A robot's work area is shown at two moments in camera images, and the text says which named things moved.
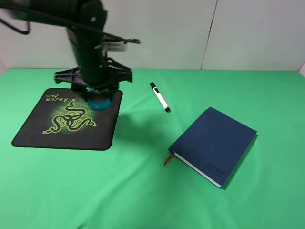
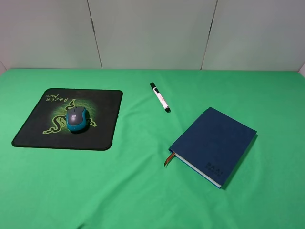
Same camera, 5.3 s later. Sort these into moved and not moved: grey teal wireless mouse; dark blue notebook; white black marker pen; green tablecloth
Moved: grey teal wireless mouse
Not moved: dark blue notebook; white black marker pen; green tablecloth
